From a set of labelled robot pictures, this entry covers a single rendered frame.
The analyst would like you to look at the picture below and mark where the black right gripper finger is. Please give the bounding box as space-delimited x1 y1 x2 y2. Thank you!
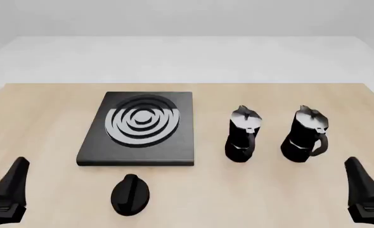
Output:
344 156 374 208

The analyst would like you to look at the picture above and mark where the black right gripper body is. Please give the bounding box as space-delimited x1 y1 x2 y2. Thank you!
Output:
347 201 374 226

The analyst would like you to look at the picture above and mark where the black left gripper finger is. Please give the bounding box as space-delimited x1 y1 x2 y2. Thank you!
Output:
0 156 30 207

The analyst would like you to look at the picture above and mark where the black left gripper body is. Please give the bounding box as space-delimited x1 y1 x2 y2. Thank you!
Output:
0 201 27 225

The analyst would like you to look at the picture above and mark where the black moka pot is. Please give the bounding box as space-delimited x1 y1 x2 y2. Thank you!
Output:
280 104 330 163
224 104 263 163

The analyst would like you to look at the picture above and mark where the round black stove knob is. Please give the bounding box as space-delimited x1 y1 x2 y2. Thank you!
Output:
110 173 151 217

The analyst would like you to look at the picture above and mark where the flat black stove plate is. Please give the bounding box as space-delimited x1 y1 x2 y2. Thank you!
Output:
76 91 196 167

